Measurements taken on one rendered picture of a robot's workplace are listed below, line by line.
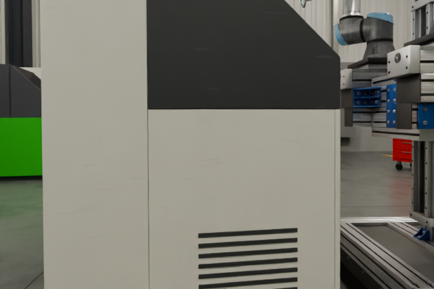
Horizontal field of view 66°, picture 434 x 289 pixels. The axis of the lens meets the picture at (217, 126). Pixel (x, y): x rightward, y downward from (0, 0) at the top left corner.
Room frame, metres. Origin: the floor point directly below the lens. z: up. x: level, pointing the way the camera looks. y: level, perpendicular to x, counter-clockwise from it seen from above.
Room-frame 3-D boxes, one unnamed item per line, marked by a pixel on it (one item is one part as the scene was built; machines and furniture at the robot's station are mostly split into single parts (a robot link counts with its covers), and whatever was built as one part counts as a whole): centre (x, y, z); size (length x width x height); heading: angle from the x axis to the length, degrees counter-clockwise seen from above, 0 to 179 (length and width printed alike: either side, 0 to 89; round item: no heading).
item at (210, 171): (1.33, -0.04, 0.39); 0.70 x 0.58 x 0.79; 9
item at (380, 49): (1.63, -0.79, 1.09); 0.15 x 0.15 x 0.10
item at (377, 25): (1.64, -0.78, 1.20); 0.13 x 0.12 x 0.14; 47
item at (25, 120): (4.87, 2.56, 0.78); 1.30 x 0.85 x 1.55; 10
